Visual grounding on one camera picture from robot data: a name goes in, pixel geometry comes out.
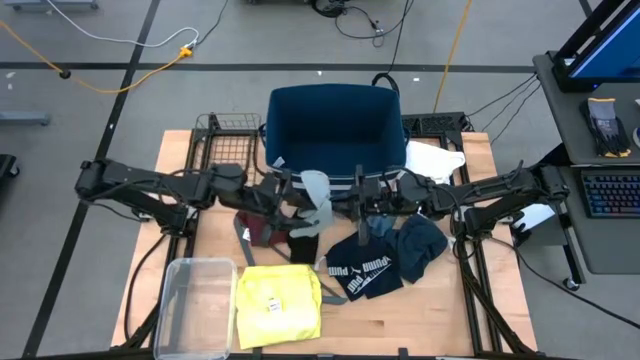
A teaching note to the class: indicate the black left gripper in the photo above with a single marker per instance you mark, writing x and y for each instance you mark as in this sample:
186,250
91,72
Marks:
267,197

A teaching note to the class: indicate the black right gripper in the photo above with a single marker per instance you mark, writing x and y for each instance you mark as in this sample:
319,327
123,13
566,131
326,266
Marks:
380,197

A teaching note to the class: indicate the light grey cloth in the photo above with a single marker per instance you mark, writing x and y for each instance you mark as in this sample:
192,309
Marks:
317,192

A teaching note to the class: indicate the black sock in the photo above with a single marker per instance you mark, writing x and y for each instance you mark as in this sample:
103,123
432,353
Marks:
303,249

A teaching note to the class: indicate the maroon cloth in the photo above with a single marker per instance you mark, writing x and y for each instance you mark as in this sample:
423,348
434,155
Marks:
257,231

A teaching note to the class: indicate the navy Puma print cloth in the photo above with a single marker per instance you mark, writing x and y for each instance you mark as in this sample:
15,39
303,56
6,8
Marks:
362,272

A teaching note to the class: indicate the plain dark blue cloth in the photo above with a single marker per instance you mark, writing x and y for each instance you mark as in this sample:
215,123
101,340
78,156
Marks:
417,245

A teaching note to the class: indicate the white towel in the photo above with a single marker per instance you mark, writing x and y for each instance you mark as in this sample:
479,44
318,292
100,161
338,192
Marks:
432,160

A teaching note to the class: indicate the yellow cloth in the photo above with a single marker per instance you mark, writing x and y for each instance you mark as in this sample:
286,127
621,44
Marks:
277,305

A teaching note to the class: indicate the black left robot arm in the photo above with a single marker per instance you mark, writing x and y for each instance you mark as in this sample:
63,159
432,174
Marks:
130,177

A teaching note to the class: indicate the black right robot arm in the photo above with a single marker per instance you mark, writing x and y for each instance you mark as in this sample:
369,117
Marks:
490,187

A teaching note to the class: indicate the navy white striped fabric bin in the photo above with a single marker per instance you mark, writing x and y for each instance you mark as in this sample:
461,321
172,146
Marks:
335,130

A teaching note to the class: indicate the clear plastic container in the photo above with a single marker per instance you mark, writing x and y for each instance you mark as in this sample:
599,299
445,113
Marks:
195,310

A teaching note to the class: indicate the grey monitor desk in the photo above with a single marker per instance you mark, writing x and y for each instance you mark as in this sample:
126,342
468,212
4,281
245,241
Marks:
560,115

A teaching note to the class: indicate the grey keyboard desk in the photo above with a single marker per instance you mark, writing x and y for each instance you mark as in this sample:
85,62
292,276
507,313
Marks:
605,245

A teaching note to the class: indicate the backlit black keyboard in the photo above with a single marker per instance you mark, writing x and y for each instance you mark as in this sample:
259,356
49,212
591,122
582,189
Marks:
612,194

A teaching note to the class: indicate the grey black work gloves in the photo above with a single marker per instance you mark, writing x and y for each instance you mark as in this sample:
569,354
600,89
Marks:
605,127

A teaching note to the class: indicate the grey furniture foot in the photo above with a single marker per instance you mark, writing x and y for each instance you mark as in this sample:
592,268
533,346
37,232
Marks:
22,118

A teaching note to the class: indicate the black caster wheel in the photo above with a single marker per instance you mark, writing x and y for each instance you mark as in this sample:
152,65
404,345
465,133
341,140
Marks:
7,165

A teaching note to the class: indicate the computer monitor with stand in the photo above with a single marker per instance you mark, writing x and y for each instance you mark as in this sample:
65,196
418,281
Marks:
607,50

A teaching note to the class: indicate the black aluminium table frame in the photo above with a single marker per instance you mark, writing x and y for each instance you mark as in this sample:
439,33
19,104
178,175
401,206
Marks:
435,124

